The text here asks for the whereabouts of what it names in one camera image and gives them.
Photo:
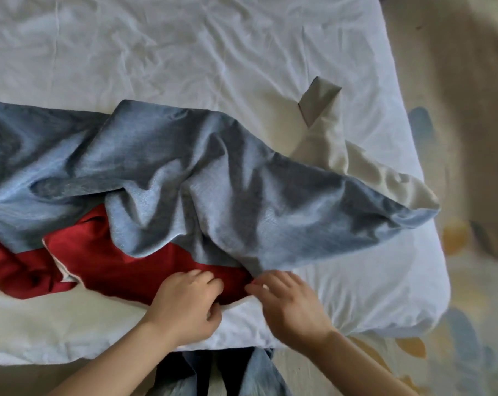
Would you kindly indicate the person's right hand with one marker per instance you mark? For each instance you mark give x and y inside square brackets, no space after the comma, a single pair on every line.
[292,311]

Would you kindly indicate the person's left thumb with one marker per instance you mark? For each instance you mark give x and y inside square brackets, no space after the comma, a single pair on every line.
[215,314]

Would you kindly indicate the person's right fingers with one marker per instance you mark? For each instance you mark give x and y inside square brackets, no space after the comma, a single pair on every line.
[273,284]

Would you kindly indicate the person's left forearm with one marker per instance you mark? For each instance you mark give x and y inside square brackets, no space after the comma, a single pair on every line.
[117,362]

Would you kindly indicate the person's left hand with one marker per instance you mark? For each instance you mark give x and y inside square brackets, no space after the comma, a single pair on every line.
[181,309]

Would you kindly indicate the pastel patterned floor rug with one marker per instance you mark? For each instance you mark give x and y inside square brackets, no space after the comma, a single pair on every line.
[471,309]

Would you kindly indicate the bed with white sheet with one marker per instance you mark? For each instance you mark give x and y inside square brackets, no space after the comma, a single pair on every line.
[191,49]

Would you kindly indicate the person's blue jeans legs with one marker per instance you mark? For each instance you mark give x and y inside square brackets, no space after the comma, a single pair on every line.
[240,373]

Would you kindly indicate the person's right forearm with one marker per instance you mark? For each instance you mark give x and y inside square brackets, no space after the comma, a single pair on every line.
[356,367]

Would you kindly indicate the blue red beige colour-block cloth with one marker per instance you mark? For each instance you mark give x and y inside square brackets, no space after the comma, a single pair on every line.
[183,181]

